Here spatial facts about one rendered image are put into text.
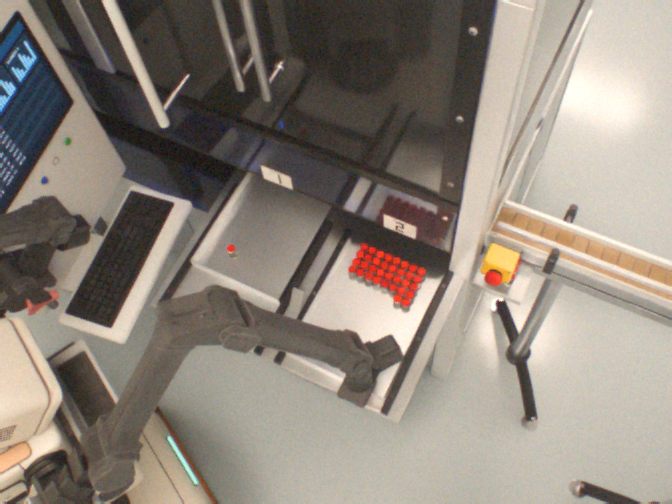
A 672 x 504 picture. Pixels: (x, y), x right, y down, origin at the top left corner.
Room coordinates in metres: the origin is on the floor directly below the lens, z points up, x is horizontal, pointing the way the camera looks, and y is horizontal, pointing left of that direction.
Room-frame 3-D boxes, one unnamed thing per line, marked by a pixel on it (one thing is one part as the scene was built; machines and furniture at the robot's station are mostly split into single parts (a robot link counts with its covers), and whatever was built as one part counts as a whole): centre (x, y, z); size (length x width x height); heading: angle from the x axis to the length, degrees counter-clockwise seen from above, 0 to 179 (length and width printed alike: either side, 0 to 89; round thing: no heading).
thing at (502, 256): (0.71, -0.38, 1.00); 0.08 x 0.07 x 0.07; 146
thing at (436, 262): (0.79, 0.07, 0.87); 0.70 x 0.48 x 0.02; 56
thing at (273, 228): (0.94, 0.17, 0.90); 0.34 x 0.26 x 0.04; 146
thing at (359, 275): (0.73, -0.10, 0.90); 0.18 x 0.02 x 0.05; 56
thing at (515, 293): (0.74, -0.42, 0.87); 0.14 x 0.13 x 0.02; 146
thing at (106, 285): (0.97, 0.59, 0.82); 0.40 x 0.14 x 0.02; 154
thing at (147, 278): (0.98, 0.61, 0.79); 0.45 x 0.28 x 0.03; 154
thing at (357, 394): (0.47, -0.01, 1.01); 0.10 x 0.07 x 0.07; 146
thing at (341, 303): (0.66, -0.05, 0.90); 0.34 x 0.26 x 0.04; 146
